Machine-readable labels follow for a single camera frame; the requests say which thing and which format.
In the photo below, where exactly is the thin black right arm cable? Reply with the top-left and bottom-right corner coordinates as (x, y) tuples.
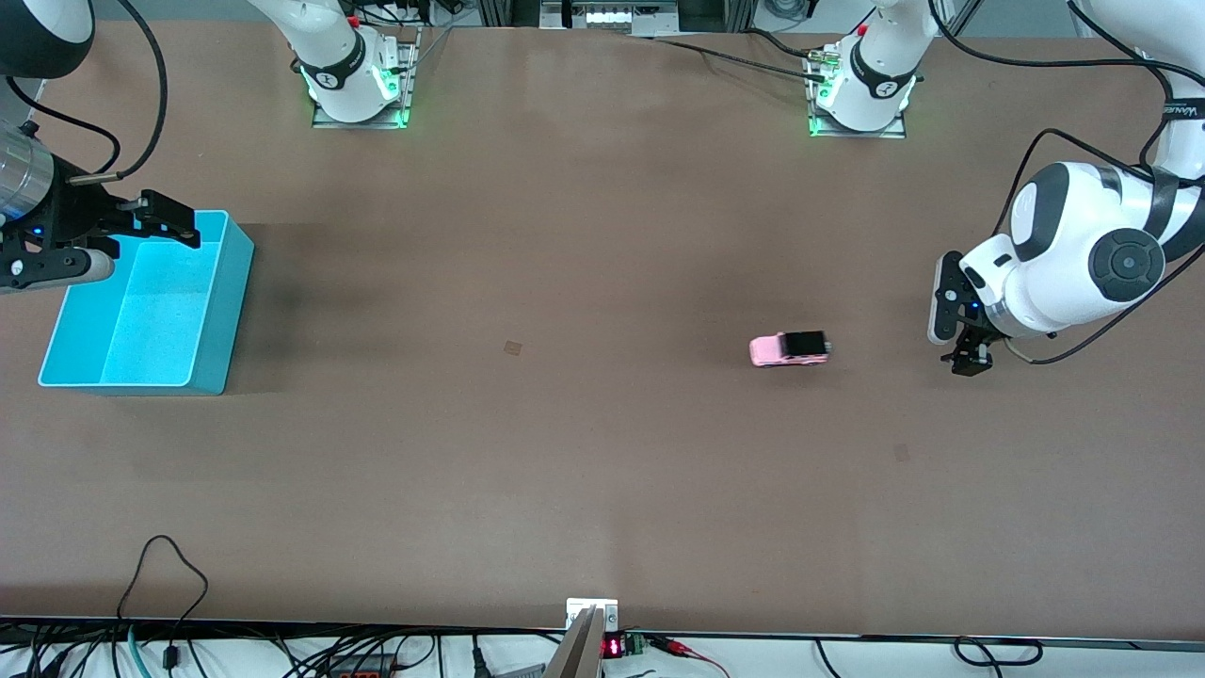
(3, 75), (123, 173)

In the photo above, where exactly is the turquoise plastic bin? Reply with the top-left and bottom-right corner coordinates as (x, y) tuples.
(38, 210), (255, 396)

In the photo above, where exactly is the black coiled cable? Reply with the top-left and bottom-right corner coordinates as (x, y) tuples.
(952, 636), (1045, 669)

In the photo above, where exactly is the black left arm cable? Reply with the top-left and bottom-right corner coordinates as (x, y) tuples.
(927, 0), (1205, 366)

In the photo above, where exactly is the pink toy jeep black roof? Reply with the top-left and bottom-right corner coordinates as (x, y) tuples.
(749, 330), (833, 369)

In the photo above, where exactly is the black looped cable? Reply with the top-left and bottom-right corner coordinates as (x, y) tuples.
(117, 534), (211, 671)

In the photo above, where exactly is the red clip lead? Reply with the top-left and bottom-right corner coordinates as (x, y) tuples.
(648, 635), (733, 678)

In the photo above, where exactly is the aluminium frame structure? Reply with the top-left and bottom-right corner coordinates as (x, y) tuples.
(475, 0), (760, 39)

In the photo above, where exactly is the long black table cable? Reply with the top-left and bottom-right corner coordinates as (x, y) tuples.
(648, 34), (831, 84)

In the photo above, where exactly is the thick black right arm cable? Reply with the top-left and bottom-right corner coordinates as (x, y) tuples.
(68, 0), (169, 184)

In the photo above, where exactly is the short black table cable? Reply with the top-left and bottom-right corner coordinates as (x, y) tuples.
(748, 28), (829, 63)

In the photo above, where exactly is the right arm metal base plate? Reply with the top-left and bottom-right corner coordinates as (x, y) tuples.
(312, 26), (422, 131)

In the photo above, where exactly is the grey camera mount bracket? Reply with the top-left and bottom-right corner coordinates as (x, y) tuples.
(543, 597), (620, 678)

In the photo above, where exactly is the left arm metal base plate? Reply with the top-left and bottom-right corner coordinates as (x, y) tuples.
(807, 42), (908, 140)

